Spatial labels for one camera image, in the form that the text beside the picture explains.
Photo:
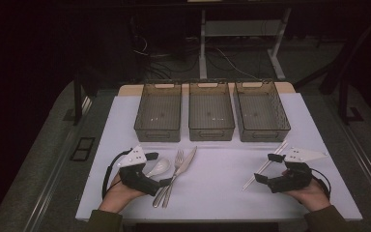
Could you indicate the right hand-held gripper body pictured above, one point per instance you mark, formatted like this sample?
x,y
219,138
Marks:
x,y
298,177

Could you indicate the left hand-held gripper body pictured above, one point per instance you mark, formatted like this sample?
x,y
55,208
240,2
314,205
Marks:
x,y
135,179

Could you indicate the white chopstick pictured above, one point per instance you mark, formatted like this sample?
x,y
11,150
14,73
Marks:
x,y
282,148
278,148

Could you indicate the white ceramic spoon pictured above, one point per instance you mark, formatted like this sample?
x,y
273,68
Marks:
x,y
162,166

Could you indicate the metal fork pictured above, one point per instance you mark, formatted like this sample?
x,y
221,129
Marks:
x,y
179,158

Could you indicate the metal table knife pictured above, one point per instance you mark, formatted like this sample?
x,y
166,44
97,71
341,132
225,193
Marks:
x,y
186,162

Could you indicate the translucent brown plastic bin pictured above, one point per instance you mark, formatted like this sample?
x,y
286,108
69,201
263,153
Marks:
x,y
261,109
211,109
157,112

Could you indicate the person's left hand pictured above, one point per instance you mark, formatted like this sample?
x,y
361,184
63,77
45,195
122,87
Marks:
x,y
119,196

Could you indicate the person's right hand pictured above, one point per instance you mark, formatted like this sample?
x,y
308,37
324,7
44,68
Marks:
x,y
314,196

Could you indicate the white table mat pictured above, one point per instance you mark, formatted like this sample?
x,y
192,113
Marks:
x,y
222,180

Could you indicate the black metal stand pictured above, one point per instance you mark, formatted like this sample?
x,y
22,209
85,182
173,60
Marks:
x,y
343,103
77,103

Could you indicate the metal floor rail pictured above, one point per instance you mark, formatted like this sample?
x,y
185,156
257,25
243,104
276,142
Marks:
x,y
55,170
363,161

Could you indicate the white metal stand frame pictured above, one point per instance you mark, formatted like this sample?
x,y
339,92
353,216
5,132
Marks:
x,y
203,48

